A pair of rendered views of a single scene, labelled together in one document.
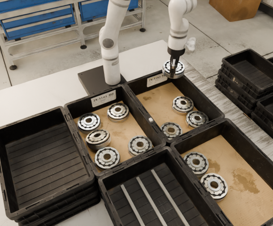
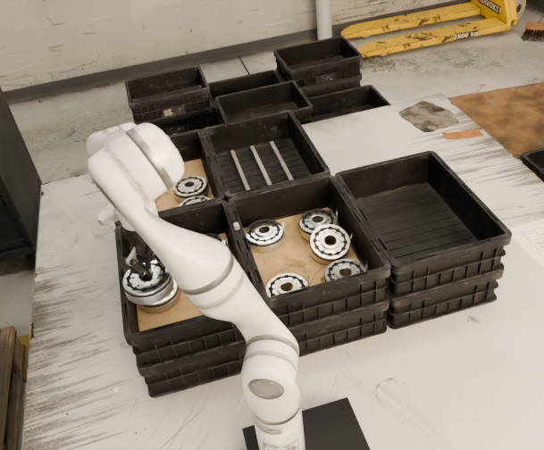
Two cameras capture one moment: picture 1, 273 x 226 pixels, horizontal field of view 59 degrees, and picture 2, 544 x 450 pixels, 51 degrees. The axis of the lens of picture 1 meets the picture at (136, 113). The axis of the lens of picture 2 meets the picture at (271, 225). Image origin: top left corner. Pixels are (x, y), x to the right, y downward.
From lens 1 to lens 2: 1.71 m
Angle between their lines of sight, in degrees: 90
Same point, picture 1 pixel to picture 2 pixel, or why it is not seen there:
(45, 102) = (479, 433)
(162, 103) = (192, 310)
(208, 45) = not seen: outside the picture
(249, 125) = (46, 312)
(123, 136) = (288, 259)
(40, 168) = (422, 229)
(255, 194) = not seen: hidden behind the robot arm
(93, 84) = (338, 437)
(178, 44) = not seen: hidden behind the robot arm
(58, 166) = (395, 229)
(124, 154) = (290, 235)
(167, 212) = (255, 180)
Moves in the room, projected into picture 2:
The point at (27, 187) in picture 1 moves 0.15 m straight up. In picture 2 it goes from (434, 211) to (439, 165)
